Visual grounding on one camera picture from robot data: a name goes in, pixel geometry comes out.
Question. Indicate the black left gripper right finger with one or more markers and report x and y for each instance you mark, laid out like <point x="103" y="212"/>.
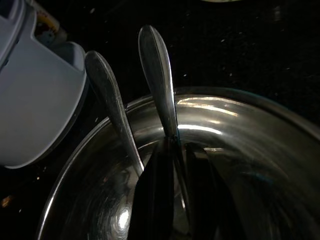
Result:
<point x="202" y="195"/>

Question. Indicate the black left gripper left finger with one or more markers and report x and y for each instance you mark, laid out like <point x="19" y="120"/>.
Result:
<point x="152" y="200"/>

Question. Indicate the large steel bowl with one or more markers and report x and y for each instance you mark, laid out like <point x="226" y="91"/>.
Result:
<point x="225" y="125"/>

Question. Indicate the white tiered plastic rack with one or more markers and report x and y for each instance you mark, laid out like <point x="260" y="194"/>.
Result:
<point x="37" y="100"/>

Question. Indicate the white printed mug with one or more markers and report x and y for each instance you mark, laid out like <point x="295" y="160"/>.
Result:
<point x="47" y="25"/>

